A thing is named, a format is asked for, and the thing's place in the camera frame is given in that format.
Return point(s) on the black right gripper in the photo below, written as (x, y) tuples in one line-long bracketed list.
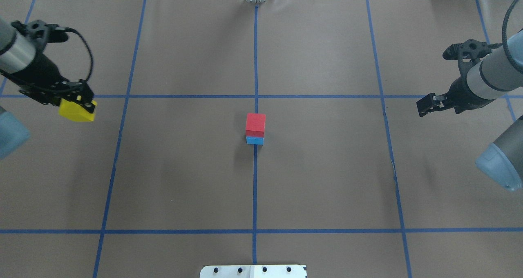
[(460, 93)]

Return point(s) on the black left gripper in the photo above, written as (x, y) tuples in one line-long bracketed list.
[(42, 74)]

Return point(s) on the yellow wooden block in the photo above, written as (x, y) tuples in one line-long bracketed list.
[(74, 112)]

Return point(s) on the blue wooden block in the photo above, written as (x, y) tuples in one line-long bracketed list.
[(253, 140)]

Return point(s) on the red wooden block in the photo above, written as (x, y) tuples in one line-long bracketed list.
[(255, 125)]

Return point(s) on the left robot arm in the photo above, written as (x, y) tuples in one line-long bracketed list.
[(24, 63)]

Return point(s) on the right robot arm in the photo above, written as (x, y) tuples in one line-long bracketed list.
[(488, 72)]

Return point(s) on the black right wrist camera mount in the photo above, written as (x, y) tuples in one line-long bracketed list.
[(468, 54)]

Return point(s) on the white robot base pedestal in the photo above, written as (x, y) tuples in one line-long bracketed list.
[(254, 271)]

